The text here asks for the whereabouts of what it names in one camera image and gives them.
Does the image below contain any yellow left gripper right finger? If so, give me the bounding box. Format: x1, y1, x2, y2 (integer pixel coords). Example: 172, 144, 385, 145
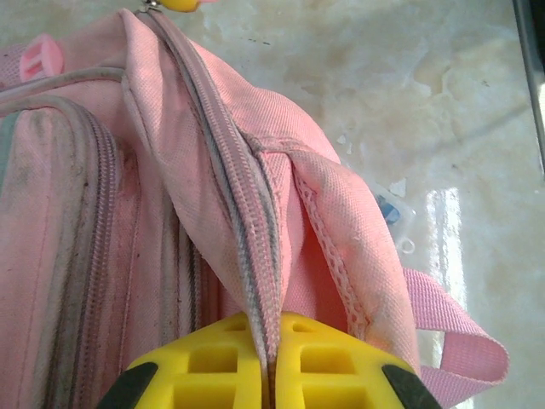
275, 312, 445, 409

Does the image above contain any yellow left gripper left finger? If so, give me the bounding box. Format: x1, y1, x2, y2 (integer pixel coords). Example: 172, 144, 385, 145
97, 313, 270, 409

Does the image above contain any pink school backpack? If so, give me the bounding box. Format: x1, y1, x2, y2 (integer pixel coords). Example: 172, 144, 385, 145
0, 6, 511, 409

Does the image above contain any clear packet with blue supplies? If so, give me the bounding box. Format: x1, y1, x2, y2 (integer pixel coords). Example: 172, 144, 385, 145
373, 186, 417, 257

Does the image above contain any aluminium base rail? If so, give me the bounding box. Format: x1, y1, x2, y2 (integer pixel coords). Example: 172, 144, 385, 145
512, 0, 545, 161

